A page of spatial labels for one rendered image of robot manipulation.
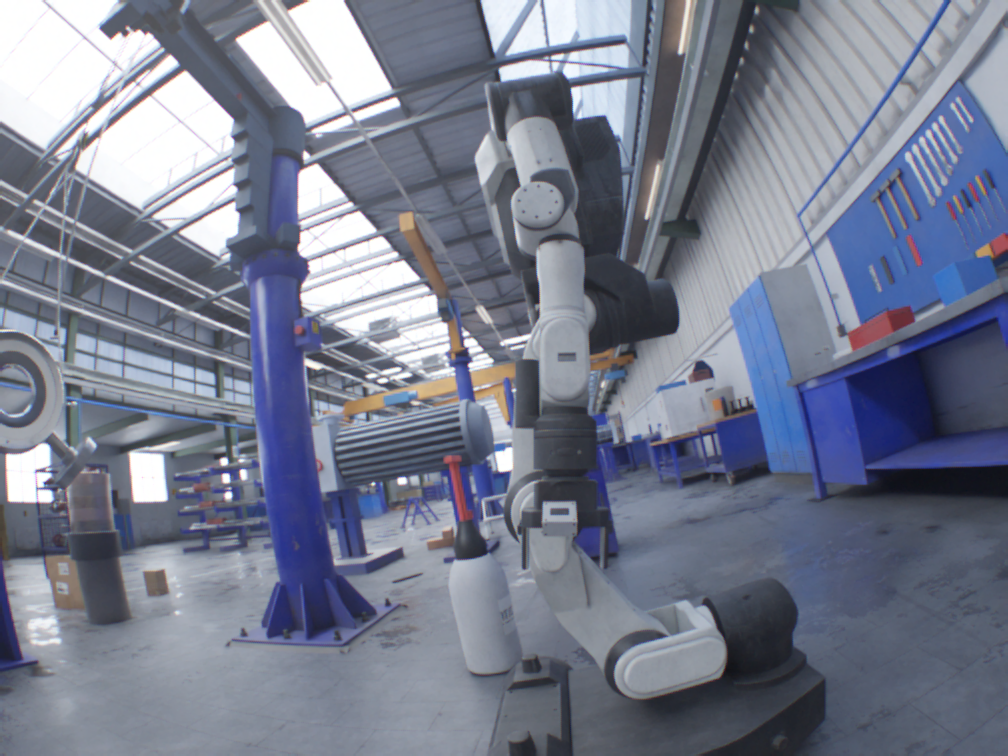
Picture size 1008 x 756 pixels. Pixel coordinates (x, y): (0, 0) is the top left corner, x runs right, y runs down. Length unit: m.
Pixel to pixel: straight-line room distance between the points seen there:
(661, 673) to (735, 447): 4.53
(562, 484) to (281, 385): 2.12
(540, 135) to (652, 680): 0.94
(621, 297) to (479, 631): 1.17
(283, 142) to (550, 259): 2.91
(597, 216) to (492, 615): 1.24
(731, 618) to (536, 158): 0.87
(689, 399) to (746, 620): 5.56
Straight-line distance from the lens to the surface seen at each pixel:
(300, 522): 2.49
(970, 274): 2.24
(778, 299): 4.03
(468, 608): 1.59
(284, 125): 3.55
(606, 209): 0.90
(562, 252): 0.67
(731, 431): 5.27
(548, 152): 0.76
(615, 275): 0.87
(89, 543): 3.68
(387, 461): 4.39
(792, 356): 3.94
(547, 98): 0.87
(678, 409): 6.31
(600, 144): 1.00
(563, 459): 0.59
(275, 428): 2.53
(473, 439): 4.08
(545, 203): 0.68
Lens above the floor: 0.69
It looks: 12 degrees up
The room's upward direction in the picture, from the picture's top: 11 degrees counter-clockwise
